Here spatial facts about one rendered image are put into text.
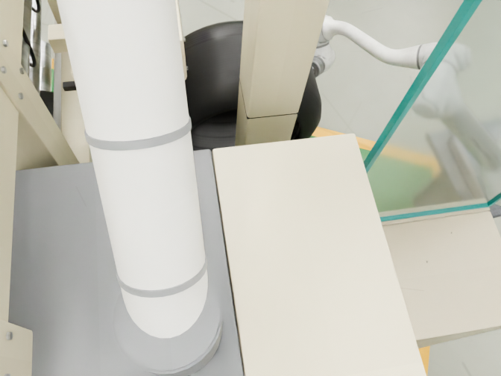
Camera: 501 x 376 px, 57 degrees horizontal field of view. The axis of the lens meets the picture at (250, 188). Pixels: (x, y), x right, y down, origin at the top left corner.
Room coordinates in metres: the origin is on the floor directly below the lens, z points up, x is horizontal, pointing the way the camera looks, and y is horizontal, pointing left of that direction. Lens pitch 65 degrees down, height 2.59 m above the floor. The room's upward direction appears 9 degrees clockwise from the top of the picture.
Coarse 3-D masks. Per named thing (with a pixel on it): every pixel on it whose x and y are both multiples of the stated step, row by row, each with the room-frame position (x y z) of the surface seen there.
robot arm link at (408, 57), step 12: (324, 24) 1.51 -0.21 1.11; (336, 24) 1.51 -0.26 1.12; (348, 24) 1.51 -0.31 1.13; (324, 36) 1.48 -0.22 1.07; (348, 36) 1.46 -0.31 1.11; (360, 36) 1.45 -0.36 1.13; (372, 48) 1.40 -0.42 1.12; (384, 48) 1.40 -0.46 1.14; (408, 48) 1.37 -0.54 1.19; (384, 60) 1.36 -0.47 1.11; (396, 60) 1.34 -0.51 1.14; (408, 60) 1.32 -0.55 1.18
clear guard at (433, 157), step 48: (480, 0) 0.51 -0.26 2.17; (480, 48) 0.54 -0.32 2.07; (432, 96) 0.53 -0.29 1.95; (480, 96) 0.56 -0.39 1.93; (384, 144) 0.51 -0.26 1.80; (432, 144) 0.56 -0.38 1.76; (480, 144) 0.59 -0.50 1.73; (384, 192) 0.55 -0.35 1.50; (432, 192) 0.60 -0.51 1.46; (480, 192) 0.65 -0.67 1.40
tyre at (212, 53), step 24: (216, 24) 1.07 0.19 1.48; (240, 24) 1.07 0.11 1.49; (192, 48) 0.97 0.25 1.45; (216, 48) 0.96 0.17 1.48; (240, 48) 0.97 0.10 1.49; (192, 72) 0.89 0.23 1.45; (216, 72) 0.88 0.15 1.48; (312, 72) 1.05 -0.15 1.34; (192, 96) 0.81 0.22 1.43; (216, 96) 0.82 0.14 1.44; (312, 96) 0.93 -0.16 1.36; (192, 120) 0.78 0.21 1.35; (216, 120) 1.06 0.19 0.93; (312, 120) 0.90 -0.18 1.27; (192, 144) 0.90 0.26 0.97; (216, 144) 0.95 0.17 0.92
